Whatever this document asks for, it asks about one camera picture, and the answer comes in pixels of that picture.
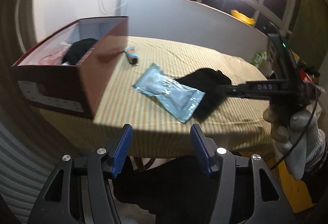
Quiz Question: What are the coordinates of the gloved right hand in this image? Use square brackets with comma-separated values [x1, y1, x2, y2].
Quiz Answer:
[263, 105, 326, 180]

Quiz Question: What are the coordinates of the black fabric pouch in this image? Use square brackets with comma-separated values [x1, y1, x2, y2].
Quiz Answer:
[175, 68, 232, 123]

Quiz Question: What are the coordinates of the clear bag with red item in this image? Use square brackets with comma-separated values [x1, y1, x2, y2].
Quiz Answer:
[38, 42, 72, 66]

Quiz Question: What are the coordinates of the black knit glove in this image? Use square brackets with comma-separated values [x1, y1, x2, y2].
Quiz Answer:
[62, 38, 97, 65]

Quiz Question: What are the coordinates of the striped yellow tablecloth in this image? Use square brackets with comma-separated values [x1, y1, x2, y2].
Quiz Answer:
[40, 37, 272, 158]

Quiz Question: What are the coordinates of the small patterned tube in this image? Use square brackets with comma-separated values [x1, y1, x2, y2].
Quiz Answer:
[113, 46, 139, 65]

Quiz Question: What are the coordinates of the yellow fruit bowl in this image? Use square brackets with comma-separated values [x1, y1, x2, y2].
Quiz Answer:
[230, 10, 256, 26]

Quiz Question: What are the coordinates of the dark red cardboard box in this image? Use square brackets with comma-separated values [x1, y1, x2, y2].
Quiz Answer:
[12, 16, 128, 119]

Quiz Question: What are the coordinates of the green white package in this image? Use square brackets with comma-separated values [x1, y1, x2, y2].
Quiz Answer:
[251, 51, 267, 69]

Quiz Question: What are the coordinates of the light blue plastic packet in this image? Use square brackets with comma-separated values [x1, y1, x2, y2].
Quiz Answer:
[132, 63, 204, 123]

